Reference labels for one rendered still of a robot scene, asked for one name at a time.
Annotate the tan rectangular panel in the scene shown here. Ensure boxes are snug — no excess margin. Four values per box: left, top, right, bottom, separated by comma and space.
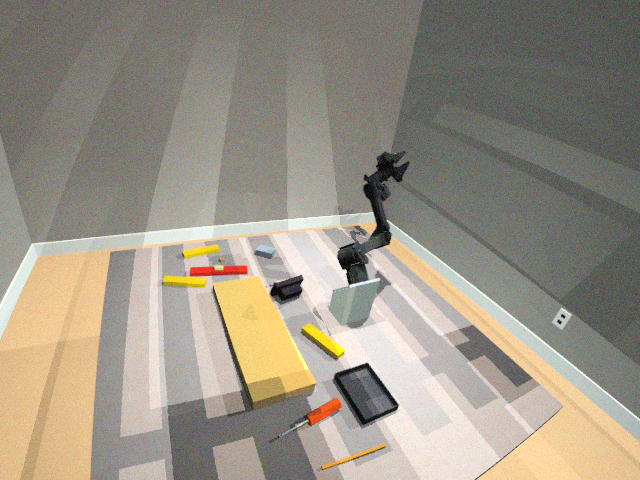
213, 277, 316, 410

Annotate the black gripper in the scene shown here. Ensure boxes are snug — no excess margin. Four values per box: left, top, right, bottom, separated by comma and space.
376, 151, 410, 182

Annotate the red flat bar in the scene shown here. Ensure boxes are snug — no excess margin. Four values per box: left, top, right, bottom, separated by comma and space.
190, 265, 247, 277

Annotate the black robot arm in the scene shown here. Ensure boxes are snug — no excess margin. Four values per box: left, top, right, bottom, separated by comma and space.
337, 172, 392, 286

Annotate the orange-handled awl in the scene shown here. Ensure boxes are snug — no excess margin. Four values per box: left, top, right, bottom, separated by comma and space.
278, 398, 342, 438

